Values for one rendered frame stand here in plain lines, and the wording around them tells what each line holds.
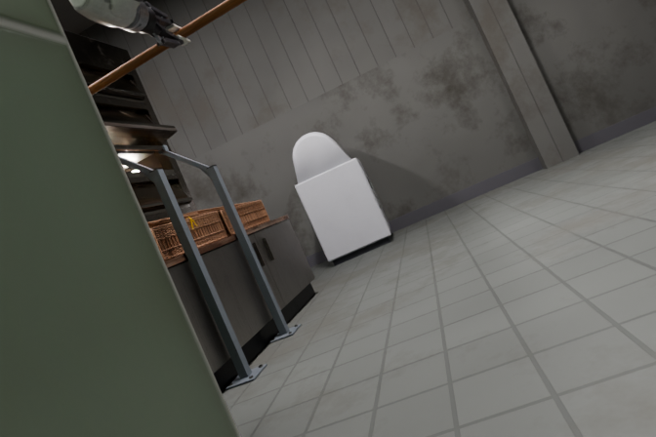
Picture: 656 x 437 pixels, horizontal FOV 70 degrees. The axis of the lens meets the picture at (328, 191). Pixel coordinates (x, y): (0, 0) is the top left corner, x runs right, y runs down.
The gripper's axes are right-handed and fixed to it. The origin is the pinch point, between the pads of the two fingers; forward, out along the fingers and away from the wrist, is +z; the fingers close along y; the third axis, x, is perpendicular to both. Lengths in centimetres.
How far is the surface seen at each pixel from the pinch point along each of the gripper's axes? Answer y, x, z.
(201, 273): 72, -51, 38
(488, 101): 37, 111, 351
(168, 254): 59, -62, 38
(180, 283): 72, -56, 29
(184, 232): 54, -51, 38
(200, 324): 90, -56, 31
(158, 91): -128, -198, 329
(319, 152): 19, -44, 272
